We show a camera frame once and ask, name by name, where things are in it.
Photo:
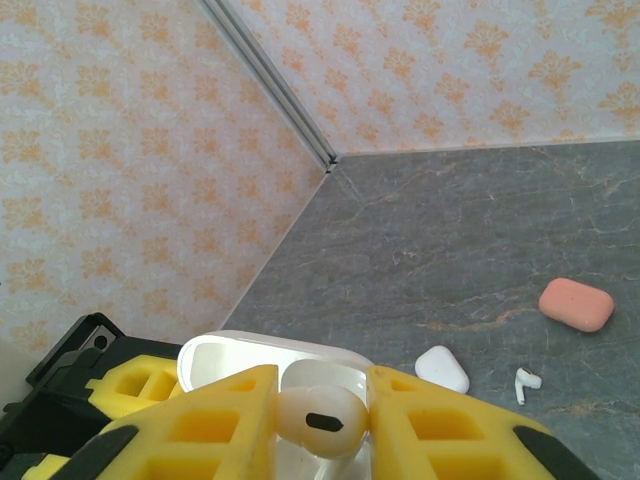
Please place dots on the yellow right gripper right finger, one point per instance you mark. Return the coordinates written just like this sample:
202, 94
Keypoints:
450, 440

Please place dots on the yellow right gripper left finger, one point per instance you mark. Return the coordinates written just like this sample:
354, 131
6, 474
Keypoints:
200, 440

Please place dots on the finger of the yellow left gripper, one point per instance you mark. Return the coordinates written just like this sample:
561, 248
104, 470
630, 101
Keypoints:
135, 380

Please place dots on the white earbud charging case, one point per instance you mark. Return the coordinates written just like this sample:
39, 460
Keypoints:
225, 355
442, 367

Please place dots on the pink earbud charging case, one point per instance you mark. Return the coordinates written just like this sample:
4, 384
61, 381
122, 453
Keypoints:
575, 305

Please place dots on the aluminium corner post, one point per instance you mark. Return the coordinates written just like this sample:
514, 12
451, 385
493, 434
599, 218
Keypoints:
270, 75

